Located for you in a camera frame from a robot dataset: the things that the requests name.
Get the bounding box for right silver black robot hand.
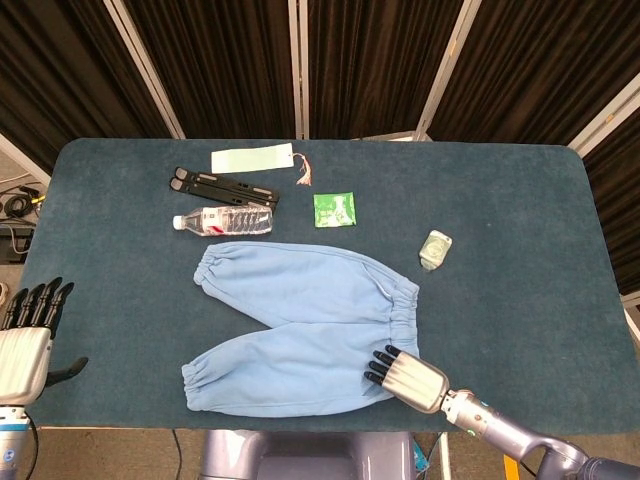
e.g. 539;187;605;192
363;342;452;415

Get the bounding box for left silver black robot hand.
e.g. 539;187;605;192
0;276;90;405

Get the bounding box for light blue sweatpants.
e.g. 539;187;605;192
181;241;421;419

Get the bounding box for purple grey robot base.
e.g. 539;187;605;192
199;429;419;480

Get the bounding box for white table leg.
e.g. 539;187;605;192
438;432;452;480

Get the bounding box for black box on floor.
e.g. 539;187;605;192
0;224;36;264

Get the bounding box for green square packet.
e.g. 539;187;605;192
312;191;358;229

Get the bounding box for clear plastic water bottle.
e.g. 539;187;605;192
172;205;275;237

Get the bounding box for black folding stand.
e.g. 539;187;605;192
168;167;281;206

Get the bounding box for pale bookmark with tassel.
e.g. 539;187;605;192
210;142;314;187

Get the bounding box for black coiled floor cables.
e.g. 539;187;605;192
0;182;49;220

